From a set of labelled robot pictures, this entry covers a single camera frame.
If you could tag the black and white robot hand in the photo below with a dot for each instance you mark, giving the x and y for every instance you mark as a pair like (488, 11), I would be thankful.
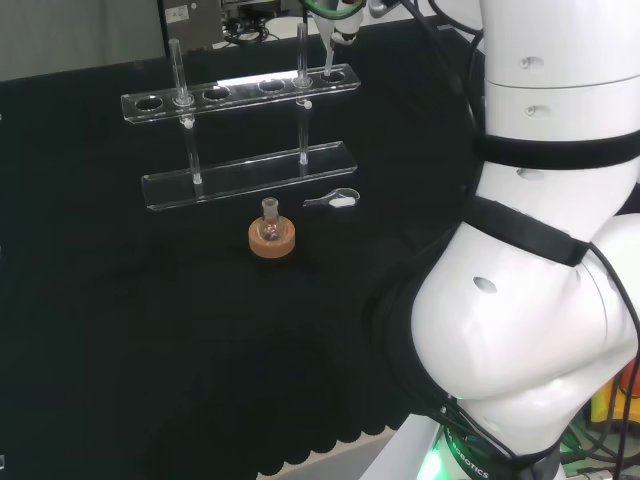
(345, 36)

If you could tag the translucent plastic funnel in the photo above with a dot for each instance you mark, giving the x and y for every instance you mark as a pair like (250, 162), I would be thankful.
(329, 55)

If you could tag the glass weighing funnel with powder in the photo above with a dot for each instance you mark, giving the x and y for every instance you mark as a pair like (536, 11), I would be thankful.
(342, 201)

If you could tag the clear acrylic funnel stand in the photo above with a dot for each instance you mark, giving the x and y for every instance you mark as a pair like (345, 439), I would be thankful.
(240, 177)

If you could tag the metal equipment box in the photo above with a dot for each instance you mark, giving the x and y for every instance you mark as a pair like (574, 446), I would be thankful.
(192, 22)

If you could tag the small glass round-bottom flask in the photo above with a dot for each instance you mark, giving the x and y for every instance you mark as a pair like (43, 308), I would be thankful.
(270, 227)

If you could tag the grey panel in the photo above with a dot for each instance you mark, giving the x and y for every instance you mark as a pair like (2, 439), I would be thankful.
(75, 35)

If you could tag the black bench cloth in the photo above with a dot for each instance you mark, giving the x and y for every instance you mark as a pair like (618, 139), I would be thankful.
(150, 325)

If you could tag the pale white board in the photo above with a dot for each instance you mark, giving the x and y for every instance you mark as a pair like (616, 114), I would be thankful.
(395, 450)

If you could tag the yellow stop button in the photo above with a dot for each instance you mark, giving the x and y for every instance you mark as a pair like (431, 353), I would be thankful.
(607, 405)

